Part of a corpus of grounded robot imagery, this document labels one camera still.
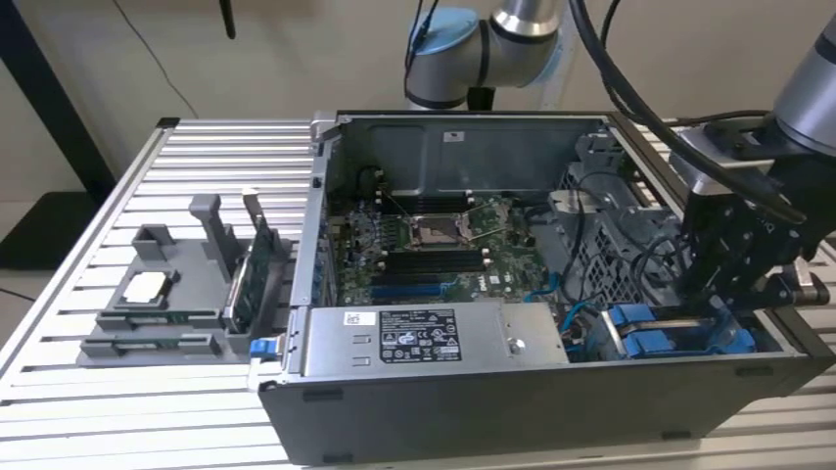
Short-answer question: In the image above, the hard disk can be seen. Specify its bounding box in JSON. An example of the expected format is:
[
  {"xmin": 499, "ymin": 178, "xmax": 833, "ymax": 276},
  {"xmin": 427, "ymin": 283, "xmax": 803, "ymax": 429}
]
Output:
[{"xmin": 600, "ymin": 303, "xmax": 733, "ymax": 340}]

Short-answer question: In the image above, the grey metal disk bay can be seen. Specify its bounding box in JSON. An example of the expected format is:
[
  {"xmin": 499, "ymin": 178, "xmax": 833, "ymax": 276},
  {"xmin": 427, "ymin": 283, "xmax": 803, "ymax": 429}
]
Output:
[{"xmin": 547, "ymin": 131, "xmax": 785, "ymax": 364}]

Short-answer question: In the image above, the black RAM slot bank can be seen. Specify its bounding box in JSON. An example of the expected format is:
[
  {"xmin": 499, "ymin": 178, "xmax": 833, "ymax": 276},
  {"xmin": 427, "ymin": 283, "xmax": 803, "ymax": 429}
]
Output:
[
  {"xmin": 385, "ymin": 248, "xmax": 489, "ymax": 276},
  {"xmin": 389, "ymin": 192, "xmax": 475, "ymax": 212}
]

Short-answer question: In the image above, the blue expansion slot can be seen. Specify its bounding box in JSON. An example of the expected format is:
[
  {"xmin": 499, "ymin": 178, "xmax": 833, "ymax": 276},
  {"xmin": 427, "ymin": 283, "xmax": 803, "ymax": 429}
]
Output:
[{"xmin": 369, "ymin": 282, "xmax": 460, "ymax": 303}]

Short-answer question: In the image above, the green motherboard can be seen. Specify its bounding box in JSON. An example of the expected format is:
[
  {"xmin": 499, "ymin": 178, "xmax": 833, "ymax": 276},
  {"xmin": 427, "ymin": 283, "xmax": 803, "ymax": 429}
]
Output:
[{"xmin": 325, "ymin": 195, "xmax": 556, "ymax": 306}]

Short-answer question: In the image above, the metal socket cover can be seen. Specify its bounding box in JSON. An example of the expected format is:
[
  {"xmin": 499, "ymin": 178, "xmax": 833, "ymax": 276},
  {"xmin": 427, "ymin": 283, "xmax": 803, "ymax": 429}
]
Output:
[{"xmin": 460, "ymin": 200, "xmax": 515, "ymax": 234}]

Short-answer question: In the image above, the silver power supply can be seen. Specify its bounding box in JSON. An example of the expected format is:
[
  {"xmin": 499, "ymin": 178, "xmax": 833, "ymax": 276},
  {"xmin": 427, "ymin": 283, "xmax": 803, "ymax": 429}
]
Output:
[{"xmin": 300, "ymin": 302, "xmax": 567, "ymax": 378}]

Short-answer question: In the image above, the CPU socket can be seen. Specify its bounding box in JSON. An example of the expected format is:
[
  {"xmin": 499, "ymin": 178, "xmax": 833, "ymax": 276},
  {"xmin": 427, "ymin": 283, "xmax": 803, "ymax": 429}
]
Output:
[{"xmin": 408, "ymin": 214, "xmax": 469, "ymax": 249}]

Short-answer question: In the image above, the thin locking lever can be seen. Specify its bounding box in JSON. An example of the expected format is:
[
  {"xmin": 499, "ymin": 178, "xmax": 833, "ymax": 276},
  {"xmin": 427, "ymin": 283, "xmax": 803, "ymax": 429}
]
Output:
[{"xmin": 383, "ymin": 192, "xmax": 415, "ymax": 217}]

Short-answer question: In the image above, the black open PC case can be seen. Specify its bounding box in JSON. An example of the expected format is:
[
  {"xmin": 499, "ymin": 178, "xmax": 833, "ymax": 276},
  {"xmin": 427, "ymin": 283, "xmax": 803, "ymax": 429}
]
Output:
[{"xmin": 257, "ymin": 108, "xmax": 836, "ymax": 466}]

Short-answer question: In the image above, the green graphics card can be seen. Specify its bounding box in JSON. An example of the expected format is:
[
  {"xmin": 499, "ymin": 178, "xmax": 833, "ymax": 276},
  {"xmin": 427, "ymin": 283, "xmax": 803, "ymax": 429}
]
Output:
[{"xmin": 221, "ymin": 188, "xmax": 280, "ymax": 340}]

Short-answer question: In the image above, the grey parts rack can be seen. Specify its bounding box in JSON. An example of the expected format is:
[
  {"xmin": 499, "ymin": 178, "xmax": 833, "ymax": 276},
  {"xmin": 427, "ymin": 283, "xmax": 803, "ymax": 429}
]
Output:
[{"xmin": 76, "ymin": 194, "xmax": 301, "ymax": 368}]

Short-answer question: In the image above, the green RAM stick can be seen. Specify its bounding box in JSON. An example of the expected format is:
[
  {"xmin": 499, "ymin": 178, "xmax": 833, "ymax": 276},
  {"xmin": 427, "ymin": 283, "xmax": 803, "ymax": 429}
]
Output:
[{"xmin": 127, "ymin": 312, "xmax": 221, "ymax": 327}]

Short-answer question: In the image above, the silver CPU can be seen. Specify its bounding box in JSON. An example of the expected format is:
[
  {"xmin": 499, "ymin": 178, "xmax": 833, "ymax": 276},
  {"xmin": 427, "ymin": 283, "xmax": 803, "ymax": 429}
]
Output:
[{"xmin": 123, "ymin": 272, "xmax": 173, "ymax": 303}]

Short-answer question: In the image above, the black monitor stand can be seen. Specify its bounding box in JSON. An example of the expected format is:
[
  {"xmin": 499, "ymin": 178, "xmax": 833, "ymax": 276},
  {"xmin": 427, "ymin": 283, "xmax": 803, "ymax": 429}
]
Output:
[{"xmin": 0, "ymin": 0, "xmax": 119, "ymax": 271}]

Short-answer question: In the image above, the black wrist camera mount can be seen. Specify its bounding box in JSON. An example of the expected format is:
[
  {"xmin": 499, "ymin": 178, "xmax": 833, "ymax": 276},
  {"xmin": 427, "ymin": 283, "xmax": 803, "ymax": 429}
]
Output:
[{"xmin": 748, "ymin": 261, "xmax": 836, "ymax": 315}]

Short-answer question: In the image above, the black disk wire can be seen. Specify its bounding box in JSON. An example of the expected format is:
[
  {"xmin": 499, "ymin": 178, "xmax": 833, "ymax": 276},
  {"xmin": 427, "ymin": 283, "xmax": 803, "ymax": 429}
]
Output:
[{"xmin": 559, "ymin": 169, "xmax": 687, "ymax": 307}]

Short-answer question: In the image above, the blue disk wire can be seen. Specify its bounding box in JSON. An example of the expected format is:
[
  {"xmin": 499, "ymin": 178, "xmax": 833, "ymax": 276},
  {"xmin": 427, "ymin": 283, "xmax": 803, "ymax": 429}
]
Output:
[{"xmin": 529, "ymin": 271, "xmax": 609, "ymax": 347}]

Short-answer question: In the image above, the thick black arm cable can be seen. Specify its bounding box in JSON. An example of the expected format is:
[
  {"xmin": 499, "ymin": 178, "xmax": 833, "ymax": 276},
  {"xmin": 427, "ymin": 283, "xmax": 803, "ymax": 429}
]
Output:
[{"xmin": 565, "ymin": 0, "xmax": 808, "ymax": 225}]

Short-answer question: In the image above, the thin arm cable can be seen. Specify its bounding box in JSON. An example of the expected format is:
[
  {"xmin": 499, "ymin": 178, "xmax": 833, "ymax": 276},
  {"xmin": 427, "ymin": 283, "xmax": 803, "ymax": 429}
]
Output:
[{"xmin": 405, "ymin": 0, "xmax": 440, "ymax": 55}]

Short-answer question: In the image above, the thin black wall cable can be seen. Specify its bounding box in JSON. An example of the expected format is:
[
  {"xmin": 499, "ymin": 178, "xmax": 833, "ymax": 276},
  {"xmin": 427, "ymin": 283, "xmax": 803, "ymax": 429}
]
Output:
[{"xmin": 107, "ymin": 0, "xmax": 197, "ymax": 119}]

